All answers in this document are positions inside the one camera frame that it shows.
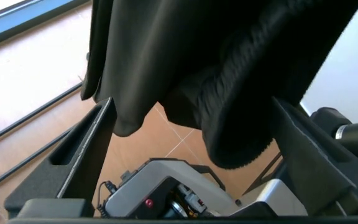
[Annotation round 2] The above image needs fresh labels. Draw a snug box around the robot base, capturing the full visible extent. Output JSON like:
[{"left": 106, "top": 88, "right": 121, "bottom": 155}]
[{"left": 103, "top": 151, "right": 309, "bottom": 218}]

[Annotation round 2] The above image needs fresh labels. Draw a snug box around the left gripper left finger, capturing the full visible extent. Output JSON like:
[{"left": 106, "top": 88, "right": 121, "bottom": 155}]
[{"left": 4, "top": 96, "right": 117, "bottom": 218}]

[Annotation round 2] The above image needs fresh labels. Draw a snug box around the black garment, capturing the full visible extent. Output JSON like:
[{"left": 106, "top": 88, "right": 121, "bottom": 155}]
[{"left": 80, "top": 0, "right": 358, "bottom": 170}]

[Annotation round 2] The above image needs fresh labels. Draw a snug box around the window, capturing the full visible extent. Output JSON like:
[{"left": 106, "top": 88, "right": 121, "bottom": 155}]
[{"left": 0, "top": 0, "right": 92, "bottom": 52}]

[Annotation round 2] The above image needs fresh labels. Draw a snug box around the black cable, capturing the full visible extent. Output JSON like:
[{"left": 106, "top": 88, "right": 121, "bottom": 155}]
[{"left": 96, "top": 180, "right": 118, "bottom": 218}]

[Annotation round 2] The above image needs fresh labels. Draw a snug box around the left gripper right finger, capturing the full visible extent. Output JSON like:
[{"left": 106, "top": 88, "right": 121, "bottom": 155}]
[{"left": 271, "top": 96, "right": 358, "bottom": 218}]

